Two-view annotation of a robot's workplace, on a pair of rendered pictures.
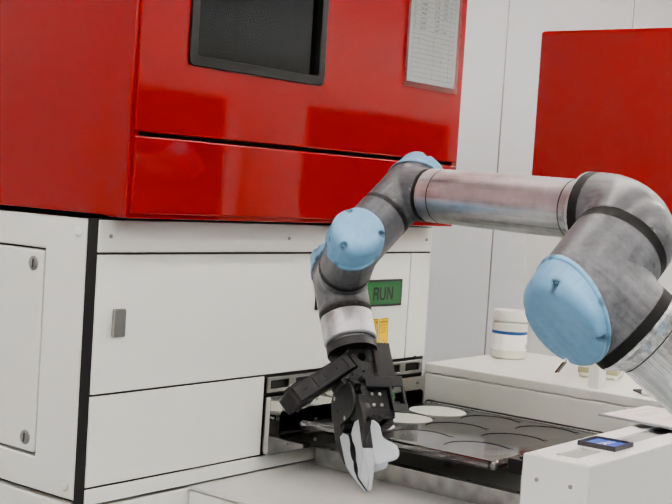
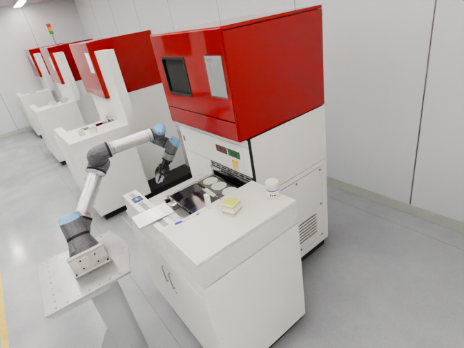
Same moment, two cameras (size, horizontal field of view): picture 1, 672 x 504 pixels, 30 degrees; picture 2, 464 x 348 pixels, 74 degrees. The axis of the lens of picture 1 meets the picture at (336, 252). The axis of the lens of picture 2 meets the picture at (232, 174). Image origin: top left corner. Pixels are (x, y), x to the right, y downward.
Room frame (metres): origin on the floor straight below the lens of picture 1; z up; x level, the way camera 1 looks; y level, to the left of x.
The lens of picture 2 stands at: (2.76, -1.75, 1.88)
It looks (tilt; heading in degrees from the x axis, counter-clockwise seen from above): 28 degrees down; 109
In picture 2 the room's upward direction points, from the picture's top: 11 degrees counter-clockwise
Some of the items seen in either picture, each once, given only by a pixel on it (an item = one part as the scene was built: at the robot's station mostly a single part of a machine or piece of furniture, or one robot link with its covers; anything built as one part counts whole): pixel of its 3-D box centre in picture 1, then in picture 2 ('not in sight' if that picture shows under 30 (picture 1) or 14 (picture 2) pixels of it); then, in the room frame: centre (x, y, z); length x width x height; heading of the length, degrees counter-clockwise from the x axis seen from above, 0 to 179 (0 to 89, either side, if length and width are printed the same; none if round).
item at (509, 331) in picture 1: (509, 333); (272, 188); (2.50, -0.36, 1.01); 0.07 x 0.07 x 0.10
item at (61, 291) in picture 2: not in sight; (91, 273); (1.54, -0.79, 0.75); 0.45 x 0.44 x 0.13; 48
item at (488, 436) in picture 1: (455, 429); (206, 193); (2.05, -0.22, 0.90); 0.34 x 0.34 x 0.01; 52
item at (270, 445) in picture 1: (349, 411); (230, 179); (2.17, -0.04, 0.89); 0.44 x 0.02 x 0.10; 142
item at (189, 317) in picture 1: (281, 345); (213, 155); (2.04, 0.08, 1.02); 0.82 x 0.03 x 0.40; 142
